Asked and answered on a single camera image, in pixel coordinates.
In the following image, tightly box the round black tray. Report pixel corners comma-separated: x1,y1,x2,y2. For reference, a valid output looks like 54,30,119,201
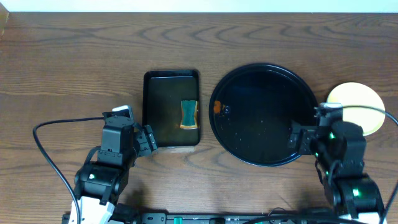
209,63,318,167

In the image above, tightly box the green and yellow sponge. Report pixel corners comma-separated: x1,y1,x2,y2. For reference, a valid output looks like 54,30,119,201
180,100,198,129

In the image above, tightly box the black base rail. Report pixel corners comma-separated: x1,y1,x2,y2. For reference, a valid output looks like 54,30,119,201
61,207,343,224

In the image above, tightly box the yellow plate with sauce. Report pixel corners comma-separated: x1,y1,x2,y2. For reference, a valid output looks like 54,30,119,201
326,82,386,136

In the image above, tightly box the black rectangular tray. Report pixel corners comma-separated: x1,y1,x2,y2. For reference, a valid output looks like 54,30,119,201
142,70,201,147

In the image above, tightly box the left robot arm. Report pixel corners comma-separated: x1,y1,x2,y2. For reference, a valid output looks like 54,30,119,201
68,109,157,223

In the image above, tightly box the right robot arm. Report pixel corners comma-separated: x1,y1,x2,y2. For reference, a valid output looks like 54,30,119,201
287,120,384,221

